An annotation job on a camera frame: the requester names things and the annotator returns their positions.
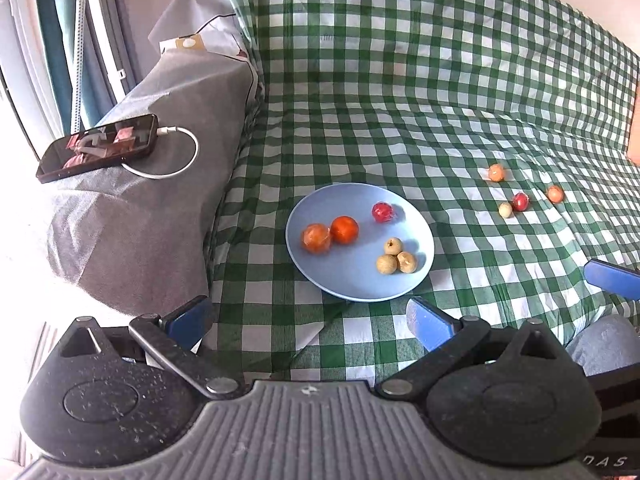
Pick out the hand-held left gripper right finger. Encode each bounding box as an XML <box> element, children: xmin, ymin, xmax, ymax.
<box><xmin>375</xmin><ymin>296</ymin><xmax>571</xmax><ymax>402</ymax></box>

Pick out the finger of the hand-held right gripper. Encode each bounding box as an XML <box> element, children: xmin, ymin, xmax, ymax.
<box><xmin>584</xmin><ymin>259</ymin><xmax>640</xmax><ymax>302</ymax></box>

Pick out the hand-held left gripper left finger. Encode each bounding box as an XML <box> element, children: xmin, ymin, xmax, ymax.
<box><xmin>47</xmin><ymin>295</ymin><xmax>246</xmax><ymax>401</ymax></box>

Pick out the light blue plate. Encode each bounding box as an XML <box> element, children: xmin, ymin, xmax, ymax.
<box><xmin>285</xmin><ymin>183</ymin><xmax>435</xmax><ymax>303</ymax></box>

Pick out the plastic tangerine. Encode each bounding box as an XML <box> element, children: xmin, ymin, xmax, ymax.
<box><xmin>300</xmin><ymin>223</ymin><xmax>332</xmax><ymax>254</ymax></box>

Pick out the grey armrest cover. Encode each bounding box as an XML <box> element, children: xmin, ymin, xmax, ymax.
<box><xmin>45</xmin><ymin>49</ymin><xmax>258</xmax><ymax>311</ymax></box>

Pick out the black smartphone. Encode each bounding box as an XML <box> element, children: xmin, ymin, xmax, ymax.
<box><xmin>35</xmin><ymin>114</ymin><xmax>160</xmax><ymax>185</ymax></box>

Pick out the green checked cloth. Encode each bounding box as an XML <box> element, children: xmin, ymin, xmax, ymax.
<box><xmin>202</xmin><ymin>0</ymin><xmax>640</xmax><ymax>381</ymax></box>

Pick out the white perforated pole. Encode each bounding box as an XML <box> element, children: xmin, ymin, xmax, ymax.
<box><xmin>71</xmin><ymin>0</ymin><xmax>94</xmax><ymax>133</ymax></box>

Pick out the teal curtain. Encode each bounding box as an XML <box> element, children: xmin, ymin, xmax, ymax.
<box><xmin>35</xmin><ymin>0</ymin><xmax>116</xmax><ymax>128</ymax></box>

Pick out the white charging cable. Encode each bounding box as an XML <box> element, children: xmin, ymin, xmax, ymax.
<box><xmin>121</xmin><ymin>126</ymin><xmax>199</xmax><ymax>180</ymax></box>

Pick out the white window frame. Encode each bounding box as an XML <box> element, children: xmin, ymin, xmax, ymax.
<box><xmin>0</xmin><ymin>0</ymin><xmax>138</xmax><ymax>161</ymax></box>

